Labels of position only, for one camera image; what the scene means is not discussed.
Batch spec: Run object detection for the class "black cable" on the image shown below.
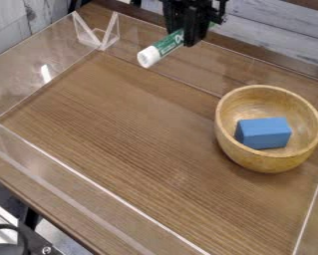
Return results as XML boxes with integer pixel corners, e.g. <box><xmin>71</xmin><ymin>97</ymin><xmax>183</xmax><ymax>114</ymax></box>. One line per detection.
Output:
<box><xmin>0</xmin><ymin>223</ymin><xmax>29</xmax><ymax>255</ymax></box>

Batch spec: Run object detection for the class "brown wooden bowl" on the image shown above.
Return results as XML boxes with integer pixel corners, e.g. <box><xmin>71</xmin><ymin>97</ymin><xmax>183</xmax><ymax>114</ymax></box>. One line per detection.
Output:
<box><xmin>214</xmin><ymin>85</ymin><xmax>318</xmax><ymax>173</ymax></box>

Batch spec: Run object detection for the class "blue rectangular block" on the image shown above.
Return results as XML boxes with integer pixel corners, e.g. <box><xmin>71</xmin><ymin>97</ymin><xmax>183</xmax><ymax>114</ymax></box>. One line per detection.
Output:
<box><xmin>234</xmin><ymin>117</ymin><xmax>292</xmax><ymax>149</ymax></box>

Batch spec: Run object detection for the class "clear acrylic corner bracket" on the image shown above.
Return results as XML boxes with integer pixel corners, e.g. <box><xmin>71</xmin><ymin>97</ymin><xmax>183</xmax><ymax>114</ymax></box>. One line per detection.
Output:
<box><xmin>72</xmin><ymin>12</ymin><xmax>120</xmax><ymax>51</ymax></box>

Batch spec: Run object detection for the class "black metal table frame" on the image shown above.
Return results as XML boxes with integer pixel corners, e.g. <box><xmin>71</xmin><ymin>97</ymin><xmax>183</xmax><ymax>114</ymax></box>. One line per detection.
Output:
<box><xmin>0</xmin><ymin>184</ymin><xmax>64</xmax><ymax>255</ymax></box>

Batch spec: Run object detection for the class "green Expo marker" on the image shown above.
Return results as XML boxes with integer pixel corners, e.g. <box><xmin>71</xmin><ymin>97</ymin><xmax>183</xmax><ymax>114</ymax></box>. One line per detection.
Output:
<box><xmin>136</xmin><ymin>21</ymin><xmax>218</xmax><ymax>70</ymax></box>

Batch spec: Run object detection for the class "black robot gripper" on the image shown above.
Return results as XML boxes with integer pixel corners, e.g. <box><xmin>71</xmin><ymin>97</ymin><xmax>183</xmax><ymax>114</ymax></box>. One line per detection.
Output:
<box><xmin>161</xmin><ymin>0</ymin><xmax>229</xmax><ymax>47</ymax></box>

